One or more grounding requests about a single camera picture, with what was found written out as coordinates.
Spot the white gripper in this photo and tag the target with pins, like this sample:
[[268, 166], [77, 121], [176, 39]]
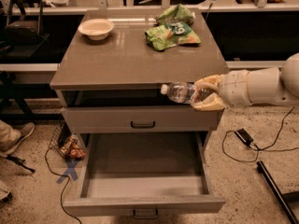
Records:
[[234, 88]]

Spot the clear plastic water bottle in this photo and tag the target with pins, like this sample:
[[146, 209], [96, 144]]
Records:
[[185, 93]]

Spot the open bottom grey drawer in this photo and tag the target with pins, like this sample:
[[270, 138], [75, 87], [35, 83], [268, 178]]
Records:
[[144, 175]]

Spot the black rod on floor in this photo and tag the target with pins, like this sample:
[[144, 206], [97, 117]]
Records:
[[20, 162]]

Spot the front green chip bag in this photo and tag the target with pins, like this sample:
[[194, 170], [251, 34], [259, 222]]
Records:
[[171, 35]]

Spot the rear green chip bag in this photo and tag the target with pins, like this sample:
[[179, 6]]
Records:
[[175, 14]]

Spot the green chip bag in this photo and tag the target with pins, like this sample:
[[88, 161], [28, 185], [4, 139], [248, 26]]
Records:
[[171, 35], [175, 14]]

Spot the black chair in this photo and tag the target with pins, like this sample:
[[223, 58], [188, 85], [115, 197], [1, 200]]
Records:
[[22, 36]]

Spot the blue tape cross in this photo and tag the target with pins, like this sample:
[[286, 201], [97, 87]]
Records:
[[70, 171]]

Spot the black metal stand leg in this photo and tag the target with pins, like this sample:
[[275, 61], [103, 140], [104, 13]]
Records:
[[284, 199]]

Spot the person's grey shoe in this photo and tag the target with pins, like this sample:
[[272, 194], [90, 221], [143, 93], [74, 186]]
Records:
[[11, 138]]

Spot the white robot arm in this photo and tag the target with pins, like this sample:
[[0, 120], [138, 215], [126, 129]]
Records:
[[269, 86]]

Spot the grey drawer cabinet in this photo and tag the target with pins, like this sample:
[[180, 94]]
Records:
[[123, 70]]

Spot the wire basket with snacks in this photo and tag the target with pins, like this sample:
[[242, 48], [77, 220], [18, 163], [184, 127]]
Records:
[[65, 143]]

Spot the white bowl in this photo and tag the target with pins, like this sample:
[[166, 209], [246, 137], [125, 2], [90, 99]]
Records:
[[96, 29]]

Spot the closed upper grey drawer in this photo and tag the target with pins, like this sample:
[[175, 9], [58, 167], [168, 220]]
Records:
[[140, 119]]

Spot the black power adapter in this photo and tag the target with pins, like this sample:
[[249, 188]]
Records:
[[244, 136]]

